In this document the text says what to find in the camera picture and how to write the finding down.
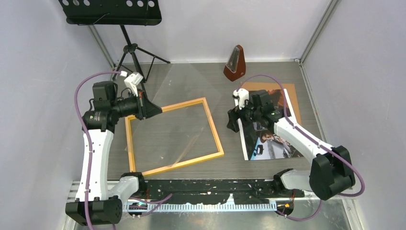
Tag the brown metronome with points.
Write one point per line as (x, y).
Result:
(235, 67)

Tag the black music stand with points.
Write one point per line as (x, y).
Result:
(117, 12)

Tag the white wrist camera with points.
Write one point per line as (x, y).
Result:
(240, 97)
(132, 80)

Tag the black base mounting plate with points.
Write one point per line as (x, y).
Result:
(213, 191)

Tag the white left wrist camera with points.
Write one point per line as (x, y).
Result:
(132, 80)

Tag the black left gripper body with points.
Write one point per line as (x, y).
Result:
(132, 105)

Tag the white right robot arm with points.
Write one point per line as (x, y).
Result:
(331, 170)

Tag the brown backing board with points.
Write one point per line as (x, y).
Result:
(276, 95)

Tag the printed photo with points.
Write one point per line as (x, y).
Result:
(258, 142)

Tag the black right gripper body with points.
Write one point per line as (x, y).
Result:
(249, 114)

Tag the yellow wooden picture frame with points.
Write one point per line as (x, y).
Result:
(179, 164)

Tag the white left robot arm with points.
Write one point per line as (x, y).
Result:
(96, 204)

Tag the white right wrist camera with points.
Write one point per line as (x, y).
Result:
(240, 97)

